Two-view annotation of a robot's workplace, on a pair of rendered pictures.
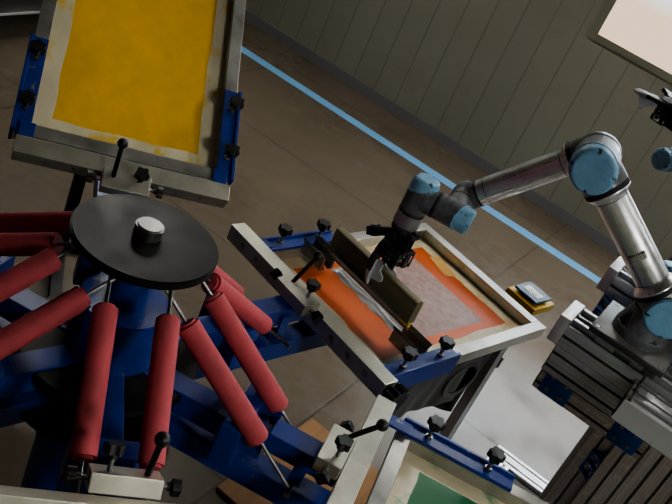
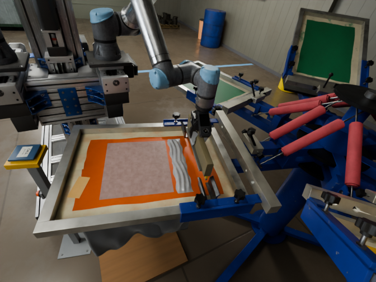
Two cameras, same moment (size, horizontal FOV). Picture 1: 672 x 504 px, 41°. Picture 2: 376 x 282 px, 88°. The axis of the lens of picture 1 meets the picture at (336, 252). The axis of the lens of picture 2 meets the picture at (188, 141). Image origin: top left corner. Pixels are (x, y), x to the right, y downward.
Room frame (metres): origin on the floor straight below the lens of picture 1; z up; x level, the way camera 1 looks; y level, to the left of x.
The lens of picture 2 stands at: (2.82, 0.26, 1.67)
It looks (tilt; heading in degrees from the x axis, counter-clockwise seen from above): 40 degrees down; 217
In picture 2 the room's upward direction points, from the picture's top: 9 degrees clockwise
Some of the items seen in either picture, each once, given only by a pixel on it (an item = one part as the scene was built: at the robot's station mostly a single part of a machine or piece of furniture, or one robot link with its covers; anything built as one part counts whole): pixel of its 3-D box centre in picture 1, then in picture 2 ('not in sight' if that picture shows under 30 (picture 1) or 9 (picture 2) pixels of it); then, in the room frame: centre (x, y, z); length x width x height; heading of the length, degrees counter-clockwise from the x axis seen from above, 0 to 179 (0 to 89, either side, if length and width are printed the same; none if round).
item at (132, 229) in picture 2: not in sight; (142, 228); (2.57, -0.12, 0.74); 0.46 x 0.04 x 0.42; 144
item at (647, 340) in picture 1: (647, 321); (106, 47); (2.23, -0.85, 1.31); 0.15 x 0.15 x 0.10
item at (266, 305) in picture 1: (275, 310); (258, 148); (1.95, 0.08, 1.02); 0.17 x 0.06 x 0.05; 144
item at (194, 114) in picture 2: (397, 244); (201, 116); (2.21, -0.15, 1.21); 0.09 x 0.08 x 0.12; 54
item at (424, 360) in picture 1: (417, 368); (188, 125); (2.05, -0.34, 0.98); 0.30 x 0.05 x 0.07; 144
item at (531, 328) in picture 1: (406, 293); (151, 161); (2.41, -0.25, 0.97); 0.79 x 0.58 x 0.04; 144
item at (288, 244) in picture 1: (296, 246); (216, 207); (2.38, 0.12, 0.98); 0.30 x 0.05 x 0.07; 144
